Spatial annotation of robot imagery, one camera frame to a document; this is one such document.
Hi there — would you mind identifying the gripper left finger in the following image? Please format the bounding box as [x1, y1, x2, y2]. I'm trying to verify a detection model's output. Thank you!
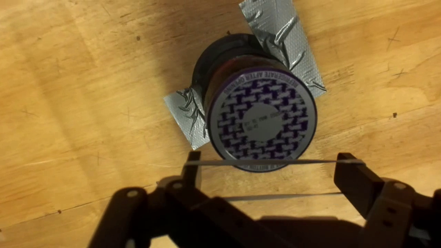
[88, 151, 293, 248]

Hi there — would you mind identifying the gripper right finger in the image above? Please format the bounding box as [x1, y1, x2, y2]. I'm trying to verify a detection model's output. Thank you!
[334, 153, 441, 248]

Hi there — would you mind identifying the dark bottle with purple lid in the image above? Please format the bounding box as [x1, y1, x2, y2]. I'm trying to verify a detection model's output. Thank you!
[192, 33, 317, 173]

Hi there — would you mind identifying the grey duct tape strip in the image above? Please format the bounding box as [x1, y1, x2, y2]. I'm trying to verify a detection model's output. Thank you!
[239, 0, 327, 99]
[163, 86, 211, 151]

